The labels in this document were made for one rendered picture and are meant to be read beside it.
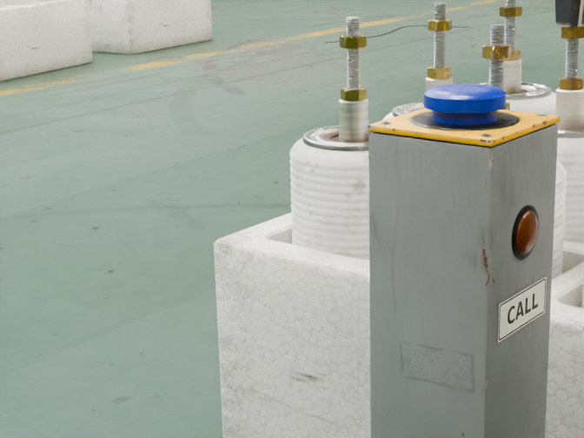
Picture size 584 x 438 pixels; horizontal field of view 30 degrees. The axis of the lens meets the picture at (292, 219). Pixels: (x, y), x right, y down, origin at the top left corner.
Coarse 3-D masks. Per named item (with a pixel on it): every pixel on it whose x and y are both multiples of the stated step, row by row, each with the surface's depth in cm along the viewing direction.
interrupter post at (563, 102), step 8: (560, 96) 81; (568, 96) 81; (576, 96) 81; (560, 104) 81; (568, 104) 81; (576, 104) 81; (560, 112) 81; (568, 112) 81; (576, 112) 81; (560, 120) 82; (568, 120) 81; (576, 120) 81; (560, 128) 82; (568, 128) 81; (576, 128) 81
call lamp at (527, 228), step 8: (528, 216) 53; (520, 224) 53; (528, 224) 53; (536, 224) 54; (520, 232) 53; (528, 232) 53; (536, 232) 54; (520, 240) 53; (528, 240) 53; (520, 248) 53; (528, 248) 53
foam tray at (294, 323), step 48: (240, 240) 81; (288, 240) 84; (240, 288) 81; (288, 288) 78; (336, 288) 75; (576, 288) 70; (240, 336) 82; (288, 336) 79; (336, 336) 76; (576, 336) 64; (240, 384) 83; (288, 384) 80; (336, 384) 77; (576, 384) 65; (240, 432) 84; (288, 432) 81; (336, 432) 78; (576, 432) 65
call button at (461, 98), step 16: (432, 96) 53; (448, 96) 52; (464, 96) 52; (480, 96) 52; (496, 96) 52; (432, 112) 54; (448, 112) 52; (464, 112) 52; (480, 112) 52; (496, 112) 54
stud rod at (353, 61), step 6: (348, 18) 78; (354, 18) 78; (348, 24) 78; (354, 24) 78; (348, 30) 78; (354, 30) 78; (348, 54) 78; (354, 54) 78; (348, 60) 79; (354, 60) 78; (348, 66) 79; (354, 66) 78; (348, 72) 79; (354, 72) 79; (348, 78) 79; (354, 78) 79; (348, 84) 79; (354, 84) 79
